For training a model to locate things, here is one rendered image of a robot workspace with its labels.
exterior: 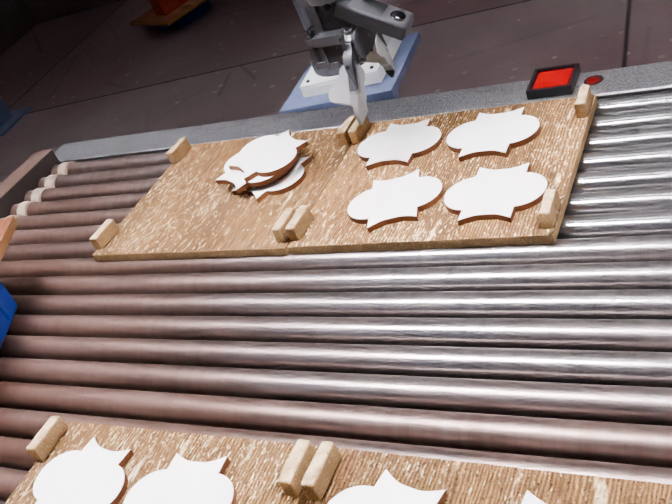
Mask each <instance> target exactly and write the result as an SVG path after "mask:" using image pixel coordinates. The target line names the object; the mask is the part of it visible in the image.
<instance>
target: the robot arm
mask: <svg viewBox="0 0 672 504"><path fill-rule="evenodd" d="M292 1H293V4H294V6H295V8H296V10H297V13H298V15H299V17H300V20H301V22H302V24H303V27H304V29H305V31H306V33H307V36H308V38H307V39H306V40H305V42H306V44H307V47H308V49H309V52H310V59H311V65H312V67H313V69H314V72H315V73H316V74H317V75H319V76H322V77H331V76H337V75H339V83H338V84H337V85H336V86H335V87H333V88H332V89H331V90H330V91H329V93H328V97H329V100H330V101H331V102H332V103H334V104H340V105H346V106H352V107H353V110H354V113H355V116H356V119H357V121H358V123H359V125H364V122H365V119H366V117H367V114H368V108H367V104H366V93H365V72H364V70H363V68H362V67H361V65H363V64H364V63H379V64H380V65H381V66H383V68H384V70H385V72H386V73H387V74H388V75H389V76H390V77H394V73H395V67H394V64H393V61H392V58H391V55H390V52H389V50H388V48H387V44H386V42H385V40H384V38H383V36H382V34H384V35H386V36H389V37H392V38H395V39H397V40H403V39H404V38H405V36H406V35H407V33H408V32H409V30H410V28H411V27H412V24H413V20H414V14H413V13H411V12H409V11H406V10H403V9H400V8H397V7H394V6H392V5H389V4H386V3H383V2H380V1H379V0H292Z"/></svg>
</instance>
